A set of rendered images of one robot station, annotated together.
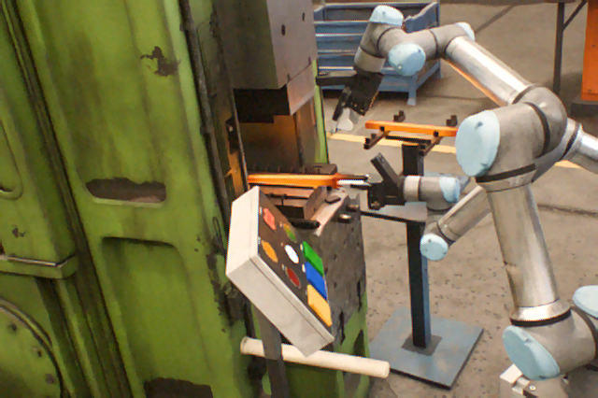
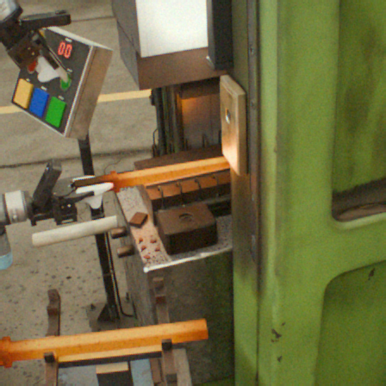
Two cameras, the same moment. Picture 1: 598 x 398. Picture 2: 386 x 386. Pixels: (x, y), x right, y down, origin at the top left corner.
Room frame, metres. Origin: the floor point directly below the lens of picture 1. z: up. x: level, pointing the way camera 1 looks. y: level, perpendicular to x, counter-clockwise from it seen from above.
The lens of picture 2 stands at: (3.00, -0.82, 1.87)
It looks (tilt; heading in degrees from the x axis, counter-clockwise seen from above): 34 degrees down; 140
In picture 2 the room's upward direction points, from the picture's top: 4 degrees counter-clockwise
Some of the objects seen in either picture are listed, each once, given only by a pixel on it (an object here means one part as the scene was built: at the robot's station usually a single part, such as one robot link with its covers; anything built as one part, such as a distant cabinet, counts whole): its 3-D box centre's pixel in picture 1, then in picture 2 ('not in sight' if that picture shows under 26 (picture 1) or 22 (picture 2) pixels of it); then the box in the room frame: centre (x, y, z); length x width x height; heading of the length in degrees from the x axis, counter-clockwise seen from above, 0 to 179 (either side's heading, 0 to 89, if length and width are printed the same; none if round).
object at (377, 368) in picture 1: (314, 357); (100, 226); (1.54, 0.02, 0.62); 0.44 x 0.05 x 0.05; 65
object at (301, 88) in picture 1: (238, 88); (217, 39); (1.98, 0.15, 1.32); 0.42 x 0.20 x 0.10; 65
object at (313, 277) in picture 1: (314, 281); (40, 102); (1.35, 0.00, 1.01); 0.07 x 0.05 x 0.07; 0
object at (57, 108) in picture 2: (311, 260); (57, 112); (1.45, -0.01, 1.01); 0.07 x 0.05 x 0.07; 0
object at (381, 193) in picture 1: (386, 190); (51, 202); (1.82, -0.26, 0.99); 0.12 x 0.08 x 0.09; 65
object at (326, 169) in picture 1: (318, 176); (187, 228); (2.08, -0.07, 0.95); 0.12 x 0.08 x 0.06; 65
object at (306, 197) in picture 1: (255, 193); (222, 171); (1.98, 0.15, 0.96); 0.42 x 0.20 x 0.09; 65
